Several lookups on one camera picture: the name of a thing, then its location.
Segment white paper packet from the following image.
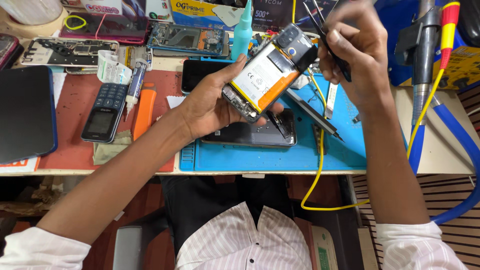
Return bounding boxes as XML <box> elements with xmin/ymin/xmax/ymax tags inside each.
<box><xmin>97</xmin><ymin>50</ymin><xmax>133</xmax><ymax>85</ymax></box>

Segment orange and white paper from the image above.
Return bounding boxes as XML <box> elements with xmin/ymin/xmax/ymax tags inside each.
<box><xmin>0</xmin><ymin>157</ymin><xmax>41</xmax><ymax>174</ymax></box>

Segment yellow product box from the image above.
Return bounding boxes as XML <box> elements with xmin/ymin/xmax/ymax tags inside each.
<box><xmin>169</xmin><ymin>0</ymin><xmax>248</xmax><ymax>31</ymax></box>

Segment black trousers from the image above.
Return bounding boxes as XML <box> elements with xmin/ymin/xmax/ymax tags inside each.
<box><xmin>160</xmin><ymin>175</ymin><xmax>295</xmax><ymax>248</ymax></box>

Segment red and yellow probe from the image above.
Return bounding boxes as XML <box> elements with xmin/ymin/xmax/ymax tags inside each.
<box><xmin>439</xmin><ymin>2</ymin><xmax>461</xmax><ymax>70</ymax></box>

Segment beige tape roll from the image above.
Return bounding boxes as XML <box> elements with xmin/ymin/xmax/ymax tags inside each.
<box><xmin>0</xmin><ymin>0</ymin><xmax>70</xmax><ymax>39</ymax></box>

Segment blue silicone repair mat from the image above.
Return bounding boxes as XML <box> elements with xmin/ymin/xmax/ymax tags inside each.
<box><xmin>179</xmin><ymin>56</ymin><xmax>368</xmax><ymax>172</ymax></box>

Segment blue disassembled phone frame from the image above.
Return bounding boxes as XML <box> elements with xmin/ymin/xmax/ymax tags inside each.
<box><xmin>147</xmin><ymin>22</ymin><xmax>229</xmax><ymax>57</ymax></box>

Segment red cased phone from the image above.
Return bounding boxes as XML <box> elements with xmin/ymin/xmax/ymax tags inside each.
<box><xmin>0</xmin><ymin>34</ymin><xmax>24</xmax><ymax>71</ymax></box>

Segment black smartphone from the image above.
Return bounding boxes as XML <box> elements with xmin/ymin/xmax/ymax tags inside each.
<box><xmin>181</xmin><ymin>59</ymin><xmax>235</xmax><ymax>94</ymax></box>

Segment black tweezers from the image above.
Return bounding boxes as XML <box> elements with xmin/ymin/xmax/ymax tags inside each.
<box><xmin>303</xmin><ymin>0</ymin><xmax>352</xmax><ymax>82</ymax></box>

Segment black tablet in blue case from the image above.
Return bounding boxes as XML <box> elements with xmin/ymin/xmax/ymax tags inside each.
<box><xmin>0</xmin><ymin>65</ymin><xmax>58</xmax><ymax>165</ymax></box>

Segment smartphone with battery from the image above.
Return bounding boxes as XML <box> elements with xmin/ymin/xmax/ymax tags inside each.
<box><xmin>222</xmin><ymin>23</ymin><xmax>319</xmax><ymax>124</ymax></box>

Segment glue syringe tube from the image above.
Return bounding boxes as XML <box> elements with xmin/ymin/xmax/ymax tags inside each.
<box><xmin>125</xmin><ymin>59</ymin><xmax>149</xmax><ymax>121</ymax></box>

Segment white flat strip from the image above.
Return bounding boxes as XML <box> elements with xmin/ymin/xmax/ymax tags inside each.
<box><xmin>325</xmin><ymin>82</ymin><xmax>339</xmax><ymax>120</ymax></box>

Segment white paper scrap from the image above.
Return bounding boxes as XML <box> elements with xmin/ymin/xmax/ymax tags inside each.
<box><xmin>166</xmin><ymin>95</ymin><xmax>187</xmax><ymax>110</ymax></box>

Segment teal squeeze bottle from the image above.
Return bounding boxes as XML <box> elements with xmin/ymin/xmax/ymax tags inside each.
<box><xmin>231</xmin><ymin>0</ymin><xmax>253</xmax><ymax>61</ymax></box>

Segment white product box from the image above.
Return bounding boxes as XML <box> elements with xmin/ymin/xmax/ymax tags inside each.
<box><xmin>80</xmin><ymin>0</ymin><xmax>123</xmax><ymax>16</ymax></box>

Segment black product box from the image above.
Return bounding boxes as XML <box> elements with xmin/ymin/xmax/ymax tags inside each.
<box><xmin>252</xmin><ymin>0</ymin><xmax>338</xmax><ymax>33</ymax></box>

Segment black screwdriver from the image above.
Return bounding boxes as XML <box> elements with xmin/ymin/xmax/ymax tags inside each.
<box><xmin>287</xmin><ymin>88</ymin><xmax>345</xmax><ymax>142</ymax></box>

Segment red work mat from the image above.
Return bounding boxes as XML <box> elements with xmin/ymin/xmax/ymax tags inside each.
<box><xmin>37</xmin><ymin>69</ymin><xmax>184</xmax><ymax>172</ymax></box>

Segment orange utility knife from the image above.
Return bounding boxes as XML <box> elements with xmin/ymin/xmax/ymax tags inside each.
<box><xmin>132</xmin><ymin>83</ymin><xmax>157</xmax><ymax>141</ymax></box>

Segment brown cardboard box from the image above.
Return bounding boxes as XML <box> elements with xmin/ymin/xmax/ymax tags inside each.
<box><xmin>308</xmin><ymin>225</ymin><xmax>339</xmax><ymax>270</ymax></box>

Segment white disassembled phone frame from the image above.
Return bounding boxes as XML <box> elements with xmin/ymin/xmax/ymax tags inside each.
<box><xmin>20</xmin><ymin>37</ymin><xmax>120</xmax><ymax>69</ymax></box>

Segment white striped shirt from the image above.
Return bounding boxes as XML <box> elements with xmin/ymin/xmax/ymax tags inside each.
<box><xmin>0</xmin><ymin>202</ymin><xmax>469</xmax><ymax>270</ymax></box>

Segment grey chair part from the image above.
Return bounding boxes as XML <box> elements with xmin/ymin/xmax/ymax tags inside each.
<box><xmin>112</xmin><ymin>225</ymin><xmax>144</xmax><ymax>270</ymax></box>

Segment person's right hand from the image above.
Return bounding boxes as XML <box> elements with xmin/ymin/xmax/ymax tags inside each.
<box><xmin>318</xmin><ymin>0</ymin><xmax>391</xmax><ymax>113</ymax></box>

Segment green cleaning cloth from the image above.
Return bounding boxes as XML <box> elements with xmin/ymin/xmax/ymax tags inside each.
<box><xmin>93</xmin><ymin>130</ymin><xmax>133</xmax><ymax>166</ymax></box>

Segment black silver hot air handle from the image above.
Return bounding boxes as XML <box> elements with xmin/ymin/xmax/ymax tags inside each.
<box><xmin>394</xmin><ymin>0</ymin><xmax>442</xmax><ymax>127</ymax></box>

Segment yellow-green rubber band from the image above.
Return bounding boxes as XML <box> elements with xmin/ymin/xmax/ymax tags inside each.
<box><xmin>64</xmin><ymin>15</ymin><xmax>87</xmax><ymax>31</ymax></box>

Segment yellow cable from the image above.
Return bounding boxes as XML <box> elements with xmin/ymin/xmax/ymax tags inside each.
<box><xmin>292</xmin><ymin>0</ymin><xmax>451</xmax><ymax>211</ymax></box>

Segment person's left hand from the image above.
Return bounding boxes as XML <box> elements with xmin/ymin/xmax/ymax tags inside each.
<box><xmin>176</xmin><ymin>53</ymin><xmax>284</xmax><ymax>142</ymax></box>

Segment blue hose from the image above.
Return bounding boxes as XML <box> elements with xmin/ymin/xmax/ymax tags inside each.
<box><xmin>408</xmin><ymin>125</ymin><xmax>427</xmax><ymax>175</ymax></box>
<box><xmin>428</xmin><ymin>94</ymin><xmax>480</xmax><ymax>226</ymax></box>

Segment blue soldering station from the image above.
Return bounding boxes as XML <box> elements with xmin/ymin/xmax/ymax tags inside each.
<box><xmin>375</xmin><ymin>0</ymin><xmax>480</xmax><ymax>91</ymax></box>

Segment maroon smartphone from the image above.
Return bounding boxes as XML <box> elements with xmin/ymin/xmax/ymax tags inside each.
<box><xmin>60</xmin><ymin>12</ymin><xmax>151</xmax><ymax>46</ymax></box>

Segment small brown phone part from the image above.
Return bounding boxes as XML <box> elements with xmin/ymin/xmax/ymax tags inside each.
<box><xmin>312</xmin><ymin>124</ymin><xmax>327</xmax><ymax>155</ymax></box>

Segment dark blue keypad phone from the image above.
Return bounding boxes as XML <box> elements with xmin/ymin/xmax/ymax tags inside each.
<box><xmin>80</xmin><ymin>83</ymin><xmax>129</xmax><ymax>144</ymax></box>

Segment black phone back cover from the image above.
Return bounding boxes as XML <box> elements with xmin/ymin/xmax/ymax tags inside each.
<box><xmin>200</xmin><ymin>109</ymin><xmax>298</xmax><ymax>148</ymax></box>

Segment brown slatted panel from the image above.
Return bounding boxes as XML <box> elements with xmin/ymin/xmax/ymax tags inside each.
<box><xmin>352</xmin><ymin>86</ymin><xmax>480</xmax><ymax>270</ymax></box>

